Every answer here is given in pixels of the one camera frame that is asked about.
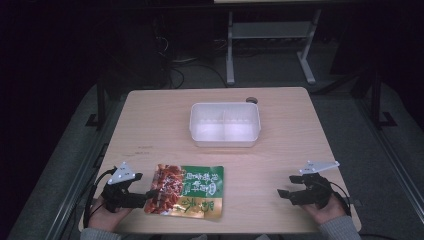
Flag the person's right hand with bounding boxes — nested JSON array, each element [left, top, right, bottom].
[[299, 193, 348, 226]]

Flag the white plastic container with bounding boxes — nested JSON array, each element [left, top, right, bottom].
[[188, 101, 262, 149]]

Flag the black floor cables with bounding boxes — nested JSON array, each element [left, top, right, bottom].
[[151, 19, 229, 90]]

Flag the aluminium floor rail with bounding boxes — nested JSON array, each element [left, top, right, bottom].
[[44, 99, 116, 240], [353, 98, 424, 214]]

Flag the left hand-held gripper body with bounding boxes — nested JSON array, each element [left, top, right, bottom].
[[100, 161, 148, 214]]

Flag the person's left hand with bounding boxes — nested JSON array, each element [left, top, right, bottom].
[[87, 195, 133, 233]]

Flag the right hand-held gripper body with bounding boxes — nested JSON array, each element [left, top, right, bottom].
[[288, 160, 341, 209]]

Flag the green and red snack packet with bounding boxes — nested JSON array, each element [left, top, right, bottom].
[[143, 163, 225, 222]]

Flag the black metal stand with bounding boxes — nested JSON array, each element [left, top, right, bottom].
[[368, 71, 398, 130], [85, 78, 108, 131]]

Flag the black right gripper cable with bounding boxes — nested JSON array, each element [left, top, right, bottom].
[[327, 180, 353, 217]]

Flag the white metal table frame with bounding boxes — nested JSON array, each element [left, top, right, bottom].
[[225, 7, 324, 86]]

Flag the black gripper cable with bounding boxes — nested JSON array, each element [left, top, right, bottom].
[[82, 167, 118, 230], [327, 180, 353, 217]]

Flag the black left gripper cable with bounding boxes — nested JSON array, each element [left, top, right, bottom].
[[82, 167, 118, 230]]

